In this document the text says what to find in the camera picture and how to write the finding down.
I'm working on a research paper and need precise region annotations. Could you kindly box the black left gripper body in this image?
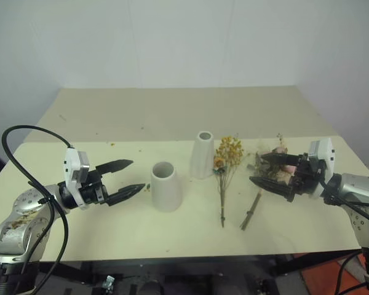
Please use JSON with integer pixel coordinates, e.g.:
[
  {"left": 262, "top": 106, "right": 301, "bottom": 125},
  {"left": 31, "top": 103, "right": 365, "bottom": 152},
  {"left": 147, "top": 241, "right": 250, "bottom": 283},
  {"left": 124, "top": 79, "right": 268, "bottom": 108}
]
[{"left": 79, "top": 170, "right": 109, "bottom": 206}]

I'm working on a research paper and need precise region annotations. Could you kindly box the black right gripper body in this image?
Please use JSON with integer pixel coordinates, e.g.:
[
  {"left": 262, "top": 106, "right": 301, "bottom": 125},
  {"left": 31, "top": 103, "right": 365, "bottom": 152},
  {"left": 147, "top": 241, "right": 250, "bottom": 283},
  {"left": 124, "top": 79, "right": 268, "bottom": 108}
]
[{"left": 290, "top": 152, "right": 326, "bottom": 198}]

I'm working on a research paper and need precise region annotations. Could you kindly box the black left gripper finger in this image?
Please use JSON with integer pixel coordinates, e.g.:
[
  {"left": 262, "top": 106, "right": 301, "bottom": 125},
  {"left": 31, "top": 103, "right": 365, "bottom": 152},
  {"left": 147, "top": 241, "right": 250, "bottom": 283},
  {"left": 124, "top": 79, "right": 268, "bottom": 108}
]
[
  {"left": 95, "top": 159, "right": 134, "bottom": 176},
  {"left": 105, "top": 183, "right": 146, "bottom": 207}
]

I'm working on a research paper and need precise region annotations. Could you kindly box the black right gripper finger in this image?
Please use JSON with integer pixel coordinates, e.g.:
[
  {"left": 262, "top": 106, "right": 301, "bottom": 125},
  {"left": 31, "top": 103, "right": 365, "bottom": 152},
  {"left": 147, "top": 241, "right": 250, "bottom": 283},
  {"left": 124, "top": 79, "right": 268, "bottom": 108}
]
[
  {"left": 248, "top": 175, "right": 296, "bottom": 203},
  {"left": 260, "top": 152, "right": 306, "bottom": 167}
]

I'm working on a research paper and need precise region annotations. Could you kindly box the pink dried flower bunch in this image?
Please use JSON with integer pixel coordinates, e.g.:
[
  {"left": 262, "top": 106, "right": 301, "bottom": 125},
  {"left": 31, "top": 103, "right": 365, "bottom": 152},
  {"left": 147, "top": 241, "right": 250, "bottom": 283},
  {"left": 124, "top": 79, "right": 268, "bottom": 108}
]
[{"left": 239, "top": 133, "right": 297, "bottom": 232}]

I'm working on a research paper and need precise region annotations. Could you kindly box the wide white ceramic vase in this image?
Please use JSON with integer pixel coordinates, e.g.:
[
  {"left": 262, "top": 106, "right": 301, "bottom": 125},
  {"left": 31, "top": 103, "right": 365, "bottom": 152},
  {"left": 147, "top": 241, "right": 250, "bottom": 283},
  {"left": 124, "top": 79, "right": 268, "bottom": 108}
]
[{"left": 150, "top": 161, "right": 185, "bottom": 213}]

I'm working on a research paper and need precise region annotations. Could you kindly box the narrow white ceramic vase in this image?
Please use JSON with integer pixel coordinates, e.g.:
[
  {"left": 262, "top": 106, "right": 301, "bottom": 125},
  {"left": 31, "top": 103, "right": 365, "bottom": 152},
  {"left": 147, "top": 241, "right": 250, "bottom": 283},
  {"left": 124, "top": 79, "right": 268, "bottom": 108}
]
[{"left": 189, "top": 131, "right": 216, "bottom": 179}]

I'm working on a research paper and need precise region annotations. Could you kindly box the yellow dried flower bunch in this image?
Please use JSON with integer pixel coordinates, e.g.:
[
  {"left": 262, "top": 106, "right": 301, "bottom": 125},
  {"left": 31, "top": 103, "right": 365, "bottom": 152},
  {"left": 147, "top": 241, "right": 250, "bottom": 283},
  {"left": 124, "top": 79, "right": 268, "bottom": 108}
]
[{"left": 213, "top": 134, "right": 245, "bottom": 229}]

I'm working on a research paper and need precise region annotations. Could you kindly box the small metal clamp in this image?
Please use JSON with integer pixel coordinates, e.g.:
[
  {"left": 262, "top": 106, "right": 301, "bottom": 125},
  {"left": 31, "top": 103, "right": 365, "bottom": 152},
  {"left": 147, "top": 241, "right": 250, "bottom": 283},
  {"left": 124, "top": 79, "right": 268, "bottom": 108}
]
[{"left": 101, "top": 275, "right": 116, "bottom": 290}]

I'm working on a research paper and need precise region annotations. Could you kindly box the orange red floor mat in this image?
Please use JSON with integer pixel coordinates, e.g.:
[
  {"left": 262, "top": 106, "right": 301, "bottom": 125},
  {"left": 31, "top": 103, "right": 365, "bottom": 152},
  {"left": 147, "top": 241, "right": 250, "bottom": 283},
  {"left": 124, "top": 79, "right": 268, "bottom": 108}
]
[{"left": 300, "top": 259, "right": 368, "bottom": 295}]

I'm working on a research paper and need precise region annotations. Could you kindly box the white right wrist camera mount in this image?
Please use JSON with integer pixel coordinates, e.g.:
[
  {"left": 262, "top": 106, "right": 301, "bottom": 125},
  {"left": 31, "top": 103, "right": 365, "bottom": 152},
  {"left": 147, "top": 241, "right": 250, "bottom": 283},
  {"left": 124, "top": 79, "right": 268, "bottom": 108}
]
[{"left": 307, "top": 137, "right": 336, "bottom": 198}]

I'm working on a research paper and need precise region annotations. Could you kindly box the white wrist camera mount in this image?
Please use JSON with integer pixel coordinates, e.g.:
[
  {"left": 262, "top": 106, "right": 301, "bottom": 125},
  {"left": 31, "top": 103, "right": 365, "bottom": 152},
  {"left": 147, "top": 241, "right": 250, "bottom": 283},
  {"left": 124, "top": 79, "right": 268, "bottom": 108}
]
[
  {"left": 307, "top": 137, "right": 336, "bottom": 198},
  {"left": 63, "top": 147, "right": 90, "bottom": 210}
]

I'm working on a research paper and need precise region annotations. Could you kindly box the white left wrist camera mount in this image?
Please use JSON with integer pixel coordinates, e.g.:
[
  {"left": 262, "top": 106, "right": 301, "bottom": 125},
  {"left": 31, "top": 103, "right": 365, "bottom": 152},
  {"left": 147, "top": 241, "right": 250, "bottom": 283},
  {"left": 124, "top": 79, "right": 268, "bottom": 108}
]
[{"left": 63, "top": 147, "right": 90, "bottom": 210}]

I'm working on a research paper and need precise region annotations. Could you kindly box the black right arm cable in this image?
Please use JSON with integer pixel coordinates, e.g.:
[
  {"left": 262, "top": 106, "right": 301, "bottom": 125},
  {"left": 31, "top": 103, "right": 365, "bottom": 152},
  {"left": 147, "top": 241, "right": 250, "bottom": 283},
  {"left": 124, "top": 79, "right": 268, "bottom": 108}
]
[{"left": 317, "top": 177, "right": 369, "bottom": 229}]

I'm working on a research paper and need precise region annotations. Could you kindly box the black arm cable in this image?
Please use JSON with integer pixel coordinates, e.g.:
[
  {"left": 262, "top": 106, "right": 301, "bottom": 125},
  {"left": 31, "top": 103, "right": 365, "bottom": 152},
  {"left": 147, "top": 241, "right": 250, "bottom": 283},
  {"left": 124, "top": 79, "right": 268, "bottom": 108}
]
[
  {"left": 1, "top": 125, "right": 73, "bottom": 295},
  {"left": 317, "top": 177, "right": 369, "bottom": 229}
]

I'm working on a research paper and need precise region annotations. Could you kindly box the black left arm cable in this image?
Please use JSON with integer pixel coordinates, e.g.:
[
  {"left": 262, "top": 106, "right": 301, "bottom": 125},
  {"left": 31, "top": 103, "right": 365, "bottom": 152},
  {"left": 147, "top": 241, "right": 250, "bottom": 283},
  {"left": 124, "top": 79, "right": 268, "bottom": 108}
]
[{"left": 1, "top": 125, "right": 73, "bottom": 295}]

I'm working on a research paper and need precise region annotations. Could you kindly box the black table frame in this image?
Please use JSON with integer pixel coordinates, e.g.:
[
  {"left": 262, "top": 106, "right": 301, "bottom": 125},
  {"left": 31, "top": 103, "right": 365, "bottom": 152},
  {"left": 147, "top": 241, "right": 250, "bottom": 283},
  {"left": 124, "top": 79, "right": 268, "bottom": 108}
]
[{"left": 33, "top": 252, "right": 369, "bottom": 295}]

